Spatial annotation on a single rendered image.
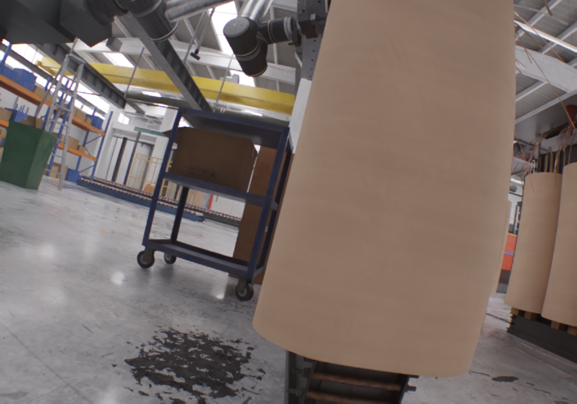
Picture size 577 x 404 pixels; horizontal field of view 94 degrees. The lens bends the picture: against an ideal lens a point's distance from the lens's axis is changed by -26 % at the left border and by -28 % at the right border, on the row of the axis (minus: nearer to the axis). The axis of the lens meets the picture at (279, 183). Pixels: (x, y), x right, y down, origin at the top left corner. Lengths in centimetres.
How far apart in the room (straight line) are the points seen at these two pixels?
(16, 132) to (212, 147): 360
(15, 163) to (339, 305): 474
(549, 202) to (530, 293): 61
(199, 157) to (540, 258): 223
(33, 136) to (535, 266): 535
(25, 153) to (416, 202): 474
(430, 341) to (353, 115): 41
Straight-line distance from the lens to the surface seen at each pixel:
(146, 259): 195
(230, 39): 130
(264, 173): 241
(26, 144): 496
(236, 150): 187
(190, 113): 194
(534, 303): 253
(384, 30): 69
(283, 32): 148
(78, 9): 195
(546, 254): 254
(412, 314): 61
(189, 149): 194
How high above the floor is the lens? 41
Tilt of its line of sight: 7 degrees up
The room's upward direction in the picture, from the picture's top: 14 degrees clockwise
